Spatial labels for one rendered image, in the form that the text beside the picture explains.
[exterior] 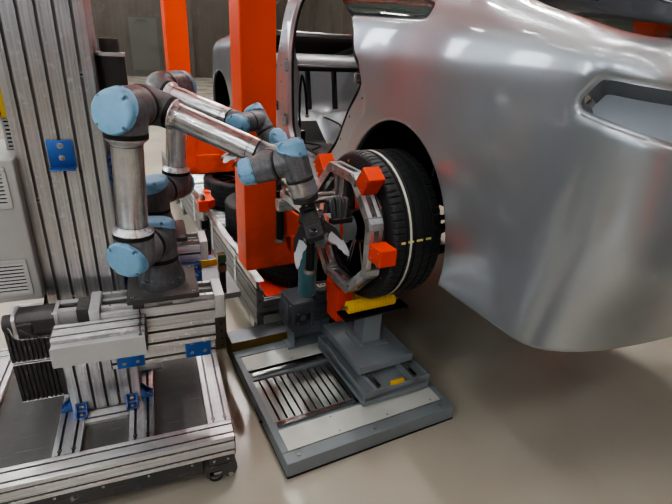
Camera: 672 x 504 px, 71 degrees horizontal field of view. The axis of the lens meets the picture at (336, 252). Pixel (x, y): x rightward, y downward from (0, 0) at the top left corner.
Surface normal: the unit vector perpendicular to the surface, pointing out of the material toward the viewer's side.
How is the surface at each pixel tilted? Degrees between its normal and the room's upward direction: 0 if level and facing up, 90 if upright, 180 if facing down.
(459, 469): 0
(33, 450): 0
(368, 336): 90
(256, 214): 90
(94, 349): 90
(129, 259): 98
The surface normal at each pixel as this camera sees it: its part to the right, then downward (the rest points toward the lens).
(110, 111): -0.14, 0.27
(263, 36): 0.45, 0.38
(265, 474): 0.05, -0.91
